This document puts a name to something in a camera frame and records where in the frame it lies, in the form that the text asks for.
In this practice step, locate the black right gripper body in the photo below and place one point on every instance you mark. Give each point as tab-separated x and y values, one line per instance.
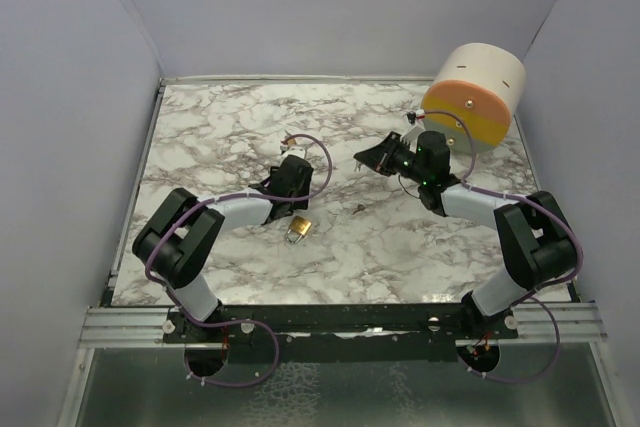
405	164

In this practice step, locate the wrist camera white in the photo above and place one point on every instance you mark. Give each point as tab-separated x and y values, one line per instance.
296	150
416	126

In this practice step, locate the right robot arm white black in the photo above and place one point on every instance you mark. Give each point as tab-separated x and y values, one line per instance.
538	247

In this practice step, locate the larger brass padlock near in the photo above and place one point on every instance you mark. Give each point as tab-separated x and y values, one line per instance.
298	229

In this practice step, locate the small dark key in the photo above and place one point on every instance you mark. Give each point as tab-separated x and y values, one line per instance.
359	208

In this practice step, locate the round mini drawer cabinet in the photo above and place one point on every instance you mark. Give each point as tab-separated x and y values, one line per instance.
474	96

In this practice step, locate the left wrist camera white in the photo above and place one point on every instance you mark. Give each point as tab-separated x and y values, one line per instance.
296	150

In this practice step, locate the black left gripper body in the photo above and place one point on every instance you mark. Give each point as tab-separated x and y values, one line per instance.
298	204

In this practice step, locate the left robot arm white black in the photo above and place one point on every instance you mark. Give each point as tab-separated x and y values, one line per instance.
176	242

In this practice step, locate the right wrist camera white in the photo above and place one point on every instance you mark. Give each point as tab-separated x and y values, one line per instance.
416	126

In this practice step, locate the aluminium frame rail front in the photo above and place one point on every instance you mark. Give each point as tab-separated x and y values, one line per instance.
146	327

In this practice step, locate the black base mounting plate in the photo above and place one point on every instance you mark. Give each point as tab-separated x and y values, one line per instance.
337	333

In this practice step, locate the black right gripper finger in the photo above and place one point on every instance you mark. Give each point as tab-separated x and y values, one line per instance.
389	144
377	160

